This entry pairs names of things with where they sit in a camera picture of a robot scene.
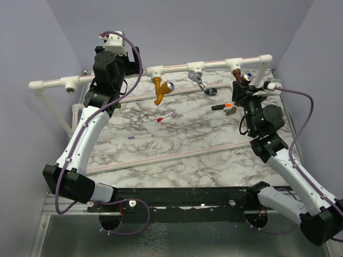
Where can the purple white marker pen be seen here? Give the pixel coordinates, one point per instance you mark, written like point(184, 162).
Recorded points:
point(140, 136)

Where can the brown water faucet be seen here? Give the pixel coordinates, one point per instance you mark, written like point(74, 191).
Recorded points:
point(243, 78)

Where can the dark grey hose nozzle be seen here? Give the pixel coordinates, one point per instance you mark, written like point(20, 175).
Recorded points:
point(211, 91)

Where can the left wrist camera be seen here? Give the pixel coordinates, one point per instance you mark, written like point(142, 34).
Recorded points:
point(114, 44)

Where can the red white marker pen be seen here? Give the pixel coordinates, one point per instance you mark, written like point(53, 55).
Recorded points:
point(163, 117)

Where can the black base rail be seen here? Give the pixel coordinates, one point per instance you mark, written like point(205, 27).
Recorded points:
point(181, 205)

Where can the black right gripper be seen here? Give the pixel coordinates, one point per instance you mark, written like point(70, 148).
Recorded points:
point(239, 95)

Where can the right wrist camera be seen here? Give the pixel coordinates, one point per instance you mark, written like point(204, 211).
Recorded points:
point(269, 88)

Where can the grey silver water faucet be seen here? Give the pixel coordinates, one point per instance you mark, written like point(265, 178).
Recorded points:
point(195, 77)

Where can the white pvc pipe frame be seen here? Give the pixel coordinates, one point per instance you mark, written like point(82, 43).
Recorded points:
point(38, 87)

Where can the black orange highlighter marker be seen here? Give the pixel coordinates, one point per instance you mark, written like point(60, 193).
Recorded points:
point(221, 106)

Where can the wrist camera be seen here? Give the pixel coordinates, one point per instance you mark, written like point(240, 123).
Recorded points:
point(269, 88)
point(114, 44)

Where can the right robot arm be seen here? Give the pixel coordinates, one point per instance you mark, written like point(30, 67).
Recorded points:
point(318, 212)

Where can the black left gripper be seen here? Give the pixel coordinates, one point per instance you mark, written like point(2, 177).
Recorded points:
point(133, 67)

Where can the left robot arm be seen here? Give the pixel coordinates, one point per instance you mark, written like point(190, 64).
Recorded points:
point(66, 177)

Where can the beige mini stapler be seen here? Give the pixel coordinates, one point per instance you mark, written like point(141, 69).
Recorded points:
point(230, 110)

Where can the orange water faucet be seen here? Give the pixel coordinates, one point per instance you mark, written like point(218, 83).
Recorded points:
point(162, 89)

